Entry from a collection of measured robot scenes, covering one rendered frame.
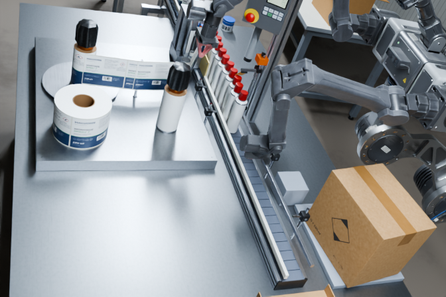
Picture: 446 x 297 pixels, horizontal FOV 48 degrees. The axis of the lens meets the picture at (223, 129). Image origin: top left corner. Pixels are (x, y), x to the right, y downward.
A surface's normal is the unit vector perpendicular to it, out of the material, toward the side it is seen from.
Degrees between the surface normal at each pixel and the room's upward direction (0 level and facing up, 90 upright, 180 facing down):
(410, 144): 90
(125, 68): 90
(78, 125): 90
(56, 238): 0
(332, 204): 90
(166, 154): 0
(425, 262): 0
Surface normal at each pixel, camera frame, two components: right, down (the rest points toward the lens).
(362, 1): 0.26, 0.66
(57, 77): 0.26, -0.75
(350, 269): -0.88, 0.07
